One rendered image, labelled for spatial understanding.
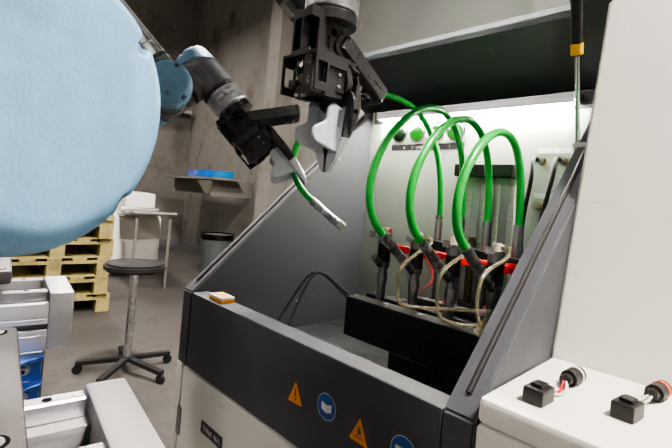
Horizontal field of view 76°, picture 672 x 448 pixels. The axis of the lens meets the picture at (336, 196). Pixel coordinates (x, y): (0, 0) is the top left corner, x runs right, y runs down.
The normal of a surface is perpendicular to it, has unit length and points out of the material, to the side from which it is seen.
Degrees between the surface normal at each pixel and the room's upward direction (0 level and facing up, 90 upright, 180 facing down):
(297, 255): 90
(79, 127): 97
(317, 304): 90
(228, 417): 90
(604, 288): 76
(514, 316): 43
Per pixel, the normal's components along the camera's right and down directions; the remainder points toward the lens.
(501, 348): -0.42, -0.77
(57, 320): 0.61, 0.05
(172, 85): 0.40, 0.04
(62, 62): 0.92, 0.21
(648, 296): -0.67, -0.30
